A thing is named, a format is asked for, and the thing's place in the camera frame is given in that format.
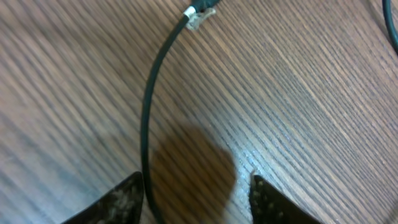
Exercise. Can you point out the black USB cable removed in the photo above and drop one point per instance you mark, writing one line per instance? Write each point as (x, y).
(303, 93)

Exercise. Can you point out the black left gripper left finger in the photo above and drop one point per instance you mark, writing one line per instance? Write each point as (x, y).
(121, 205)

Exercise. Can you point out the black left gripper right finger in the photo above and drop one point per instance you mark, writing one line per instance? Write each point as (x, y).
(269, 206)

